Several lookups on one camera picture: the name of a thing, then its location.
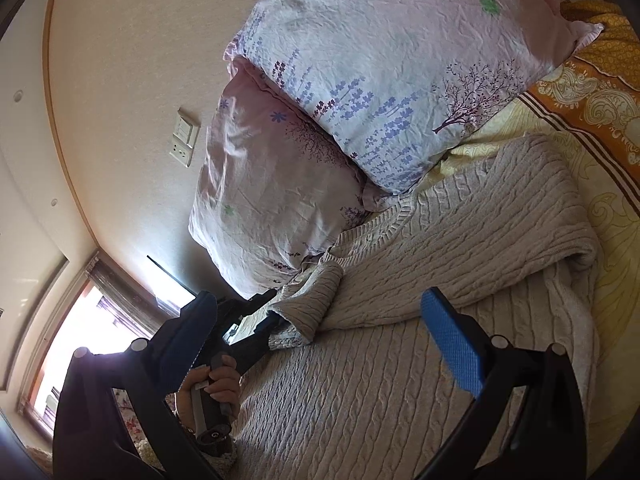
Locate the black flat panel edge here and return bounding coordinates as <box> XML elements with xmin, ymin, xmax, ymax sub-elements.
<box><xmin>145</xmin><ymin>255</ymin><xmax>195</xmax><ymax>298</ymax></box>

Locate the yellow orange patterned bedsheet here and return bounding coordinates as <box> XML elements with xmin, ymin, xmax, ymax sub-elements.
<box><xmin>419</xmin><ymin>0</ymin><xmax>639</xmax><ymax>479</ymax></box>

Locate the window with brown frame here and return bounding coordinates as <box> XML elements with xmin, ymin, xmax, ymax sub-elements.
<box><xmin>18</xmin><ymin>252</ymin><xmax>169</xmax><ymax>441</ymax></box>

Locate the pink floral pillow left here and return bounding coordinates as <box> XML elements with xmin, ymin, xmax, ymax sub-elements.
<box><xmin>189</xmin><ymin>56</ymin><xmax>392</xmax><ymax>298</ymax></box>

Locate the person's left hand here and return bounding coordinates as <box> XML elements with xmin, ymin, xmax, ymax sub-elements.
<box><xmin>175</xmin><ymin>354</ymin><xmax>241</xmax><ymax>432</ymax></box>

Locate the white wall switch socket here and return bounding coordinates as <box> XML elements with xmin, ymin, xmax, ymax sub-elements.
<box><xmin>169</xmin><ymin>108</ymin><xmax>201</xmax><ymax>168</ymax></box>

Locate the pink floral pillow right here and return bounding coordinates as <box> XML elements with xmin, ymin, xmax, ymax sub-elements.
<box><xmin>224</xmin><ymin>0</ymin><xmax>601</xmax><ymax>194</ymax></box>

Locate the pink floral pillow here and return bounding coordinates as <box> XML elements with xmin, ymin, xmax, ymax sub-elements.
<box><xmin>224</xmin><ymin>0</ymin><xmax>601</xmax><ymax>194</ymax></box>
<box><xmin>189</xmin><ymin>56</ymin><xmax>392</xmax><ymax>298</ymax></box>

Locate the beige cable knit sweater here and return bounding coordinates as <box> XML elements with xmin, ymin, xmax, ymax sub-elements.
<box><xmin>231</xmin><ymin>134</ymin><xmax>600</xmax><ymax>479</ymax></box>

